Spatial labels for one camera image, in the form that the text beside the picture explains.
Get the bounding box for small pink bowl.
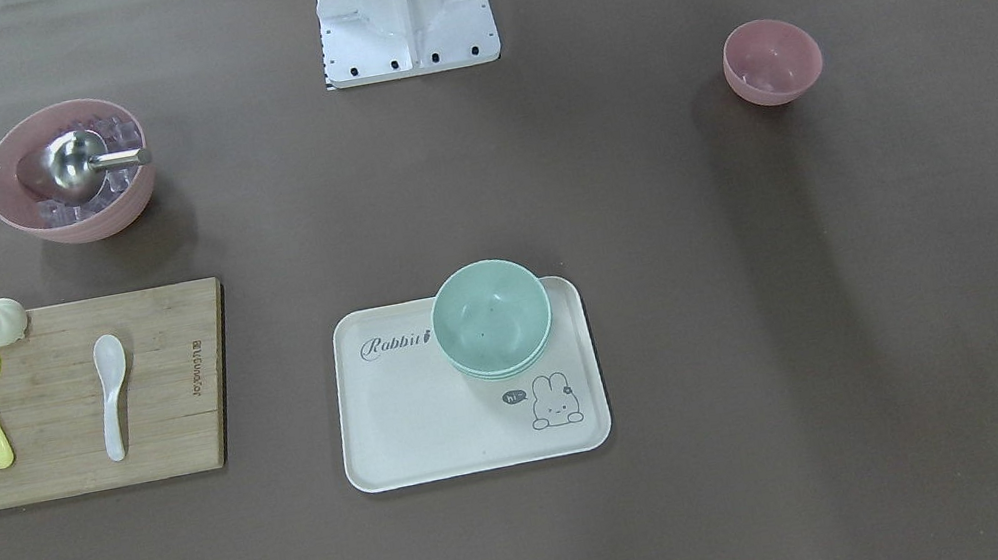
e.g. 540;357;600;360
721;19;825;107

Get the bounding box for white ceramic spoon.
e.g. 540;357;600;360
92;333;128;463

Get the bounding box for large pink bowl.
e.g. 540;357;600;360
0;98;156;244

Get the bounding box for green stacked bowls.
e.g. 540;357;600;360
430;259;553;380

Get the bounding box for cream rabbit tray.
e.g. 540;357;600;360
333;276;614;494

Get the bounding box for steel ice scoop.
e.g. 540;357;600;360
14;129;151;207

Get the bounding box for bamboo cutting board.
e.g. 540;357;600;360
0;277;226;508

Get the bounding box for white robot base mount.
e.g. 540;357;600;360
315;0;502;90

